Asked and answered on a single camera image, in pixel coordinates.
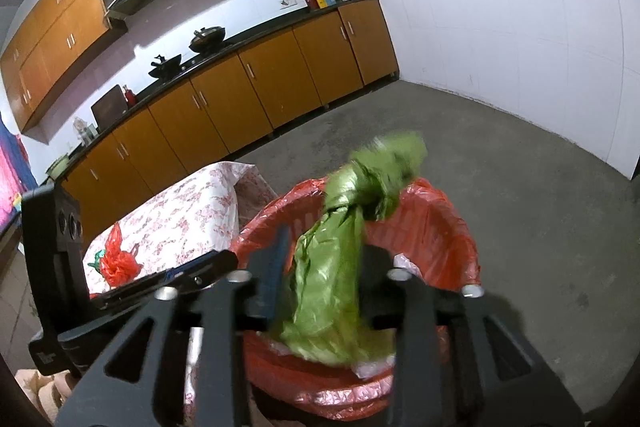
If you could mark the green plastic scrap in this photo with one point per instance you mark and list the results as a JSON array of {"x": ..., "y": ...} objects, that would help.
[{"x": 95, "y": 259}]

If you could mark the glass jar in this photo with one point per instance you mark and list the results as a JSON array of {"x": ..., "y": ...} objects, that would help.
[{"x": 84, "y": 132}]

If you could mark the green basin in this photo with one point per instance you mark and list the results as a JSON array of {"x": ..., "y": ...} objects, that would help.
[{"x": 57, "y": 166}]

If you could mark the wooden wall cabinets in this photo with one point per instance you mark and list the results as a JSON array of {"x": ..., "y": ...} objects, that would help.
[{"x": 60, "y": 37}]

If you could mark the brown cutting board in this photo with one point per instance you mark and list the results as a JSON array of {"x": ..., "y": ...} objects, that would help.
[{"x": 109, "y": 109}]

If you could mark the table with floral tablecloth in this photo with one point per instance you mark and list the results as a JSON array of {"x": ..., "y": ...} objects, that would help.
[{"x": 190, "y": 217}]

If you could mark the wooden base cabinets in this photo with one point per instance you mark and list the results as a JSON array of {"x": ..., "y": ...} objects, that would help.
[{"x": 280, "y": 72}]

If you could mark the pink and blue hanging cloth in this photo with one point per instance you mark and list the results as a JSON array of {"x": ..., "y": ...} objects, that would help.
[{"x": 12, "y": 177}]

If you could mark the red bottle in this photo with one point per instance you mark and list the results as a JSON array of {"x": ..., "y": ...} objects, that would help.
[{"x": 129, "y": 97}]

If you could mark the person's left hand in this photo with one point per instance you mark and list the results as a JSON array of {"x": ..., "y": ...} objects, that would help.
[{"x": 45, "y": 394}]

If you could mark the black wok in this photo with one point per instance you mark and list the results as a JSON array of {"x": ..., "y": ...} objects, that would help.
[{"x": 165, "y": 67}]

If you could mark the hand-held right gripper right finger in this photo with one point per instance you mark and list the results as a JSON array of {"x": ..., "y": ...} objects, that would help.
[{"x": 382, "y": 289}]

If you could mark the small white plastic bag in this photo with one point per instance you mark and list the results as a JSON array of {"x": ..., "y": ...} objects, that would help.
[{"x": 407, "y": 266}]

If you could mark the red plastic bag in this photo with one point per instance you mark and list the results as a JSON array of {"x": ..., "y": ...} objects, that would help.
[{"x": 117, "y": 264}]

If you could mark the green plastic bag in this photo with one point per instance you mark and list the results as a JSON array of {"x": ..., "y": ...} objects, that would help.
[{"x": 325, "y": 287}]

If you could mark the orange lined waste basket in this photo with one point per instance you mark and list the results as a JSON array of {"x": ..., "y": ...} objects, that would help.
[{"x": 325, "y": 399}]

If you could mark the black kitchen countertop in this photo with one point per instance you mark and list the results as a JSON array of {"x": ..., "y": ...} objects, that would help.
[{"x": 260, "y": 32}]

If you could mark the black pot with lid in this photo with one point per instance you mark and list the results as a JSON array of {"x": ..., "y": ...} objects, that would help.
[{"x": 207, "y": 39}]

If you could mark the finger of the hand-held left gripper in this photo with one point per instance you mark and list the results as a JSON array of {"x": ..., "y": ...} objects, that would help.
[{"x": 172, "y": 276}]

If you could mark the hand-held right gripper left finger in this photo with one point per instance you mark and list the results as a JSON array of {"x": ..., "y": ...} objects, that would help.
[{"x": 272, "y": 274}]

